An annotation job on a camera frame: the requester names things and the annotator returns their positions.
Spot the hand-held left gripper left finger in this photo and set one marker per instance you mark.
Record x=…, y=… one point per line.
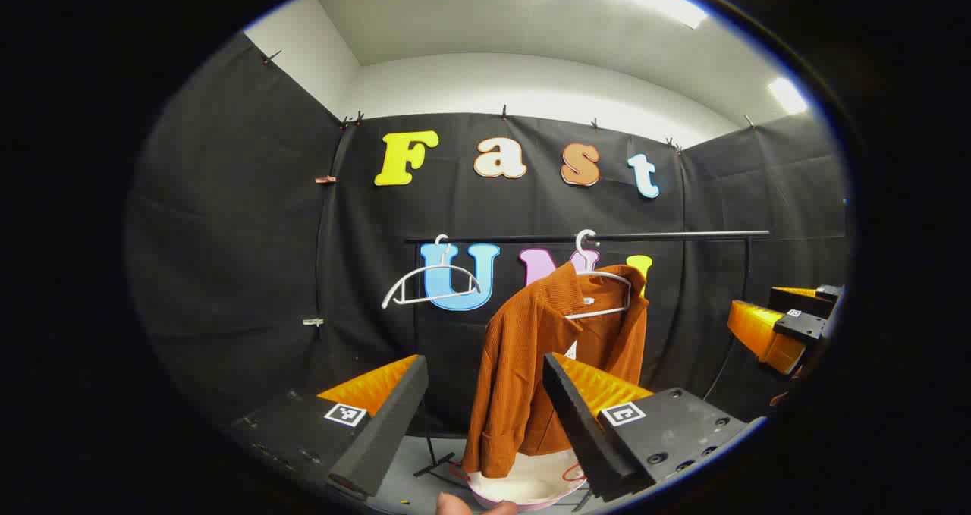
x=387, y=424

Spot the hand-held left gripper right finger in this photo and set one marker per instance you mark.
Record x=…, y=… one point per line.
x=580, y=431

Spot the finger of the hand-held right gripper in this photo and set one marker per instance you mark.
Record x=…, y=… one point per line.
x=800, y=327
x=789, y=300

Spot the white clothes hanger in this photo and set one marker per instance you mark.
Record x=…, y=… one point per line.
x=436, y=299
x=599, y=312

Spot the black clothes rack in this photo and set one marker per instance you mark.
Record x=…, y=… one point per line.
x=683, y=235

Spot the black backdrop cloth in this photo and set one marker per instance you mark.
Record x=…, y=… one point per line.
x=250, y=272

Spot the small ceiling light panel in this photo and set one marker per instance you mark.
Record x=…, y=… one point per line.
x=787, y=95

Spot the brown clip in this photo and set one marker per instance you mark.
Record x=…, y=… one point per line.
x=325, y=179

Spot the row of small black clips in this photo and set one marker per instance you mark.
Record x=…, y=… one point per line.
x=504, y=112

